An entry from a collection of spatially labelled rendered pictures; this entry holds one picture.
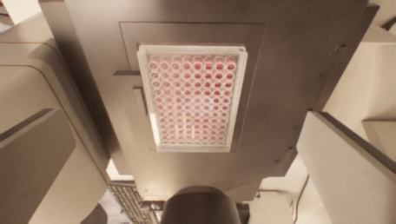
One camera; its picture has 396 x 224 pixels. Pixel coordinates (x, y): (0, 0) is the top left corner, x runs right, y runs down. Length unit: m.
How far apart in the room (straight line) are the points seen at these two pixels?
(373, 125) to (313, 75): 0.09
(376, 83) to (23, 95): 0.31
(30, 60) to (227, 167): 0.25
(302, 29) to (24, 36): 0.25
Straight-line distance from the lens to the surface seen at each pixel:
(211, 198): 0.17
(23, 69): 0.21
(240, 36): 0.18
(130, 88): 0.20
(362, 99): 0.28
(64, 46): 0.24
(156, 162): 0.30
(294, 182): 0.84
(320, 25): 0.19
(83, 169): 0.27
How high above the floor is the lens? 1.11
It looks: 47 degrees down
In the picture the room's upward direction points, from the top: 179 degrees counter-clockwise
